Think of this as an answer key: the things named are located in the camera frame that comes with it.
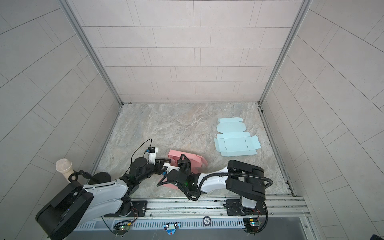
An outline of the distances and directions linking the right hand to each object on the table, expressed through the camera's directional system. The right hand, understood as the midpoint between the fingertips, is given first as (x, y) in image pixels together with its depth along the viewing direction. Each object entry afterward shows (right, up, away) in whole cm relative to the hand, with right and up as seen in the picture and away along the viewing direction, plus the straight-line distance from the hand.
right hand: (183, 155), depth 82 cm
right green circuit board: (+33, -28, -14) cm, 46 cm away
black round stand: (-45, -11, -3) cm, 47 cm away
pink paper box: (+7, -3, -3) cm, 8 cm away
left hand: (-7, -3, +2) cm, 8 cm away
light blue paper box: (+31, +5, +15) cm, 35 cm away
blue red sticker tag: (-4, -28, -16) cm, 32 cm away
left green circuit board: (-26, -28, -17) cm, 42 cm away
